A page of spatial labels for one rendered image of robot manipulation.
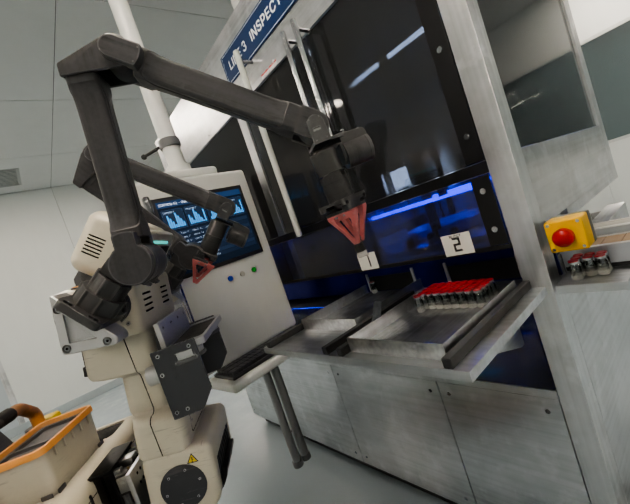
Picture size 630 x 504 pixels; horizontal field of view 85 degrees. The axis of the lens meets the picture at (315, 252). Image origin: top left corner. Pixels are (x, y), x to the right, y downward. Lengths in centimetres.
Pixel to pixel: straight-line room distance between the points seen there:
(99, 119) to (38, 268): 520
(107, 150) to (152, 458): 67
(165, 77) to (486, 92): 69
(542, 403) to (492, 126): 72
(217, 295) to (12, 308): 464
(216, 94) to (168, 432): 74
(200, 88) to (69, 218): 538
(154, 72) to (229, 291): 90
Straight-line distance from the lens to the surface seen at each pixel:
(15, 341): 589
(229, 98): 74
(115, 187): 75
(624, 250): 104
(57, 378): 592
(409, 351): 74
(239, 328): 146
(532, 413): 119
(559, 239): 91
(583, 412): 113
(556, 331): 103
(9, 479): 112
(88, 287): 77
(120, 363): 96
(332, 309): 127
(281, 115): 73
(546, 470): 130
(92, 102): 79
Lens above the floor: 118
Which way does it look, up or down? 3 degrees down
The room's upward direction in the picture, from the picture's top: 19 degrees counter-clockwise
